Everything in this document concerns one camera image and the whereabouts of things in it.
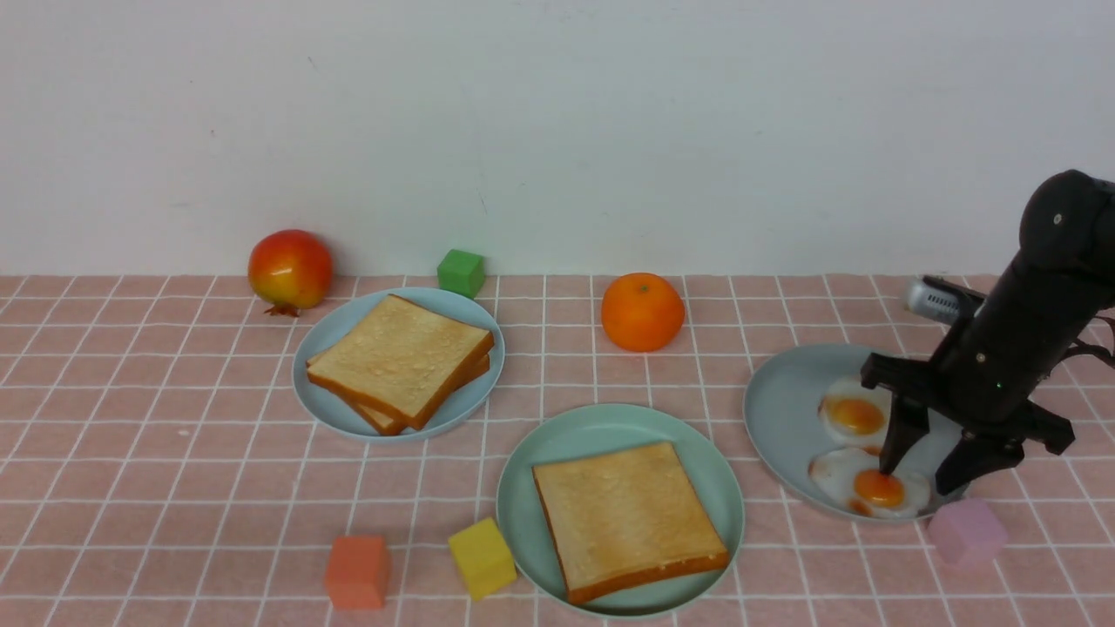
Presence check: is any orange tangerine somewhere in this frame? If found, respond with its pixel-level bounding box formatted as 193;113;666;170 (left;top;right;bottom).
600;273;686;353

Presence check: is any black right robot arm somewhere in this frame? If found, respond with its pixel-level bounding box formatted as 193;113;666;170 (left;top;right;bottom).
861;170;1114;496

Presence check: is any fried egg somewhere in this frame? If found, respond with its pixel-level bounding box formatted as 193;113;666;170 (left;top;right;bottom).
808;448;932;520
820;376;893;456

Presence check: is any orange foam cube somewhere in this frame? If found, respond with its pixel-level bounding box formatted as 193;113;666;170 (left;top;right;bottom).
324;536;392;610

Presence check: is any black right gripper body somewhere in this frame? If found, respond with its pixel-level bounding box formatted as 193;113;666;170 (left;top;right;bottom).
860;317;1076;454

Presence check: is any light blue bread plate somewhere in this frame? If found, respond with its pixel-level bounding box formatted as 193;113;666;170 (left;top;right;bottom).
292;288;505;443

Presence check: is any green foam cube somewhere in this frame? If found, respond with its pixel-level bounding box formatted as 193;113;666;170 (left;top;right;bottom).
436;249;487;300

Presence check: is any grey blue egg plate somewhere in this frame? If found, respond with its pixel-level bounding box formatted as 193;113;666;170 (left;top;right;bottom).
741;344;972;524

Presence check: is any red yellow pomegranate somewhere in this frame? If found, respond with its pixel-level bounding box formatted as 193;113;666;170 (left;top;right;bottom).
248;229;335;318

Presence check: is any pink foam cube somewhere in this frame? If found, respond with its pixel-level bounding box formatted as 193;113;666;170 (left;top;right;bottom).
927;496;1009;568

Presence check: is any toast slice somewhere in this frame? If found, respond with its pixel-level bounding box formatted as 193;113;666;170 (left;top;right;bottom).
532;442;730;606
306;295;497;431
345;354;489;436

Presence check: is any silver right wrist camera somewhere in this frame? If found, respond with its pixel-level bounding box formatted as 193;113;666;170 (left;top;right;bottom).
903;274;988;327

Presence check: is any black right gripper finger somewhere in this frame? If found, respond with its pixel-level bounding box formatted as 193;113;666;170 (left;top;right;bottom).
880;395;930;476
933;431;1024;496

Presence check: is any yellow foam cube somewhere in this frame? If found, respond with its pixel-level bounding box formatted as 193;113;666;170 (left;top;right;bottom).
449;517;517;602

